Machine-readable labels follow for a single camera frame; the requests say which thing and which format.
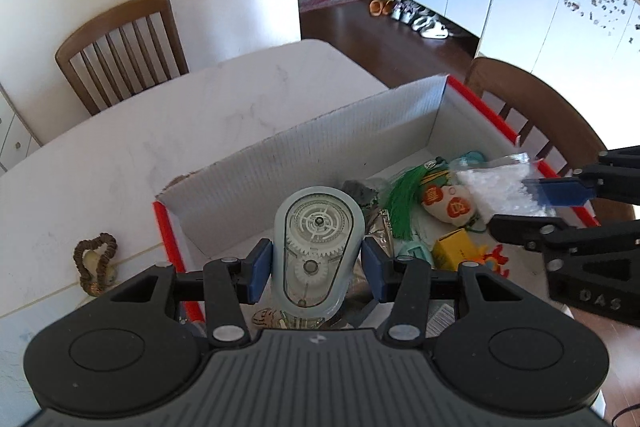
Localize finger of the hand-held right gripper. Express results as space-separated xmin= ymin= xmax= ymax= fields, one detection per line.
xmin=487 ymin=214 xmax=640 ymax=260
xmin=522 ymin=147 xmax=640 ymax=208

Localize brown foil packet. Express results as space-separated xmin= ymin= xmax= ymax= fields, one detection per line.
xmin=362 ymin=207 xmax=399 ymax=259

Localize row of shoes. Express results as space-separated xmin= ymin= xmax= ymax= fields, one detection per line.
xmin=392 ymin=0 xmax=469 ymax=40

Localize clear gear mechanism toy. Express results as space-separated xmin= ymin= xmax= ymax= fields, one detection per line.
xmin=272 ymin=187 xmax=362 ymax=320

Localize orange red plastic toy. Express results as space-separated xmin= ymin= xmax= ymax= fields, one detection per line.
xmin=475 ymin=244 xmax=512 ymax=279

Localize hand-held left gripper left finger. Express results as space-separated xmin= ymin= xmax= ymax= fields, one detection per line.
xmin=110 ymin=238 xmax=274 ymax=349

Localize clear bag of white pellets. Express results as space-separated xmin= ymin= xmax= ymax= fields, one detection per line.
xmin=455 ymin=152 xmax=557 ymax=221

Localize brown beaded bracelet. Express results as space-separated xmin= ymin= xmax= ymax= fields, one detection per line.
xmin=74 ymin=233 xmax=119 ymax=297

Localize brown wooden slatted chair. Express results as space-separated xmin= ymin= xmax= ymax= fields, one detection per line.
xmin=55 ymin=0 xmax=190 ymax=116
xmin=464 ymin=58 xmax=621 ymax=220

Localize green tassel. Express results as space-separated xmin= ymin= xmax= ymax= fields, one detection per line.
xmin=382 ymin=159 xmax=453 ymax=241

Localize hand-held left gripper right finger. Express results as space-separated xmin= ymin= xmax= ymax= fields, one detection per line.
xmin=361 ymin=238 xmax=523 ymax=342

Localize mint green plastic toy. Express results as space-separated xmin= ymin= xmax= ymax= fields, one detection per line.
xmin=395 ymin=241 xmax=434 ymax=266

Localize teal plastic clip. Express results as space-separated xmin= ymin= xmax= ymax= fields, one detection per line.
xmin=452 ymin=150 xmax=486 ymax=168

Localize small yellow box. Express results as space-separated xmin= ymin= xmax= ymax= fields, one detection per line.
xmin=432 ymin=229 xmax=482 ymax=271

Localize white cardboard box red edges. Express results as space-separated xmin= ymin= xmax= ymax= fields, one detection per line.
xmin=152 ymin=74 xmax=601 ymax=328

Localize orange white charm pouch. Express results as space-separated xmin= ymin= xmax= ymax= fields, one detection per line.
xmin=420 ymin=184 xmax=477 ymax=225

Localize wooden cabinet with white drawers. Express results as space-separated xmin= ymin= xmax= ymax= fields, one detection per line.
xmin=0 ymin=82 xmax=44 ymax=172

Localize dark grey small pouch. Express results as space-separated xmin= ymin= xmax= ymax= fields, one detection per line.
xmin=342 ymin=179 xmax=380 ymax=208

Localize white cabinet with stickers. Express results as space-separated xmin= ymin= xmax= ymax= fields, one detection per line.
xmin=475 ymin=0 xmax=640 ymax=148

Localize white printed packet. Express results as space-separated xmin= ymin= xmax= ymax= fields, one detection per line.
xmin=425 ymin=302 xmax=459 ymax=339

